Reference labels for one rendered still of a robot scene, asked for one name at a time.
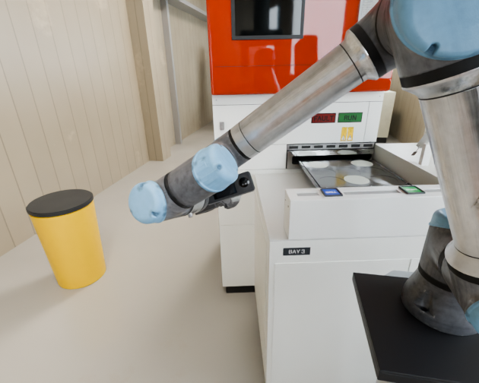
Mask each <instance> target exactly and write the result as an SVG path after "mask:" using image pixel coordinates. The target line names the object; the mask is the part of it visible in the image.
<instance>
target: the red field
mask: <svg viewBox="0 0 479 383"><path fill-rule="evenodd" d="M312 122H335V114H316V115H314V116H313V117H312Z"/></svg>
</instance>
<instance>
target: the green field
mask: <svg viewBox="0 0 479 383"><path fill-rule="evenodd" d="M361 117H362V113H340V114H339V120H338V122H361Z"/></svg>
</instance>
